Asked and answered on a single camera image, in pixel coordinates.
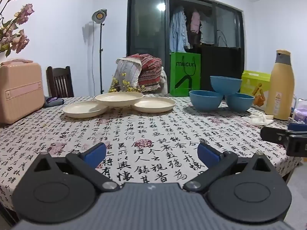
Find dark wooden chair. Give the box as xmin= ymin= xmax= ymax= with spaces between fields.
xmin=46 ymin=66 xmax=74 ymax=99

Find dried pink flowers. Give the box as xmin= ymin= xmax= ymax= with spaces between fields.
xmin=0 ymin=0 xmax=35 ymax=58

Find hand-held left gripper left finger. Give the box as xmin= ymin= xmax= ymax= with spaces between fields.
xmin=31 ymin=142 xmax=120 ymax=193

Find green paper bag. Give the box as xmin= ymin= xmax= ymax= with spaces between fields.
xmin=170 ymin=52 xmax=201 ymax=97

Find hanging blue shirt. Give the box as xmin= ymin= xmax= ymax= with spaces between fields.
xmin=170 ymin=10 xmax=190 ymax=53

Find red patterned blanket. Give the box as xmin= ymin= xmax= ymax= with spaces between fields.
xmin=125 ymin=53 xmax=163 ymax=92

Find cream plate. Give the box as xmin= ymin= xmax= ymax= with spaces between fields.
xmin=95 ymin=91 xmax=144 ymax=107
xmin=63 ymin=101 xmax=109 ymax=118
xmin=133 ymin=97 xmax=176 ymax=113

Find purple cloth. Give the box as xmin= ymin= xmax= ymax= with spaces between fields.
xmin=44 ymin=96 xmax=64 ymax=108

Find black paper bag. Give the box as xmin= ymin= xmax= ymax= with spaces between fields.
xmin=200 ymin=29 xmax=243 ymax=92

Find hanging white garment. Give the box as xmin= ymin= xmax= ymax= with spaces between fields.
xmin=200 ymin=19 xmax=215 ymax=45

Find white quilted cloth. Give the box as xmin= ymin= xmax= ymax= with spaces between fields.
xmin=111 ymin=58 xmax=142 ymax=89

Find calligraphy printed tablecloth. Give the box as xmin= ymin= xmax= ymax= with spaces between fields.
xmin=0 ymin=93 xmax=303 ymax=211

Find black framed glass door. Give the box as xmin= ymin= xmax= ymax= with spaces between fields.
xmin=127 ymin=0 xmax=245 ymax=94

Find white rubber glove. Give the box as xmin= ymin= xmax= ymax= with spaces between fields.
xmin=248 ymin=117 xmax=272 ymax=126

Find studio light on stand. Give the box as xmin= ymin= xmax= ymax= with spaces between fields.
xmin=92 ymin=9 xmax=107 ymax=95

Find yellow flower branch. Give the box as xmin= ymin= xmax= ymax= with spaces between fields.
xmin=109 ymin=72 xmax=145 ymax=93

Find yellow thermos bottle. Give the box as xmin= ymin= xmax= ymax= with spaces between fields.
xmin=264 ymin=49 xmax=295 ymax=121

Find blue bowl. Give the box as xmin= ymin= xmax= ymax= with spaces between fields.
xmin=189 ymin=90 xmax=224 ymax=112
xmin=210 ymin=76 xmax=243 ymax=95
xmin=225 ymin=93 xmax=255 ymax=112

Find pink hard case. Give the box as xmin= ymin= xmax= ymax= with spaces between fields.
xmin=0 ymin=59 xmax=45 ymax=124

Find yellow-green snack box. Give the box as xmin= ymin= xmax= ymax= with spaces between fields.
xmin=240 ymin=70 xmax=271 ymax=112

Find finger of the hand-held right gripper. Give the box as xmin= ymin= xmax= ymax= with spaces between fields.
xmin=260 ymin=126 xmax=292 ymax=146

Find beige cloth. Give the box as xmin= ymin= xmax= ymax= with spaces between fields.
xmin=160 ymin=67 xmax=169 ymax=94

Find purple tissue pack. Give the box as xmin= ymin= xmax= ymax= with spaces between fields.
xmin=293 ymin=109 xmax=307 ymax=125

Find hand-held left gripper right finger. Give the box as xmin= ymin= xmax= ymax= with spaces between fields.
xmin=183 ymin=142 xmax=276 ymax=193

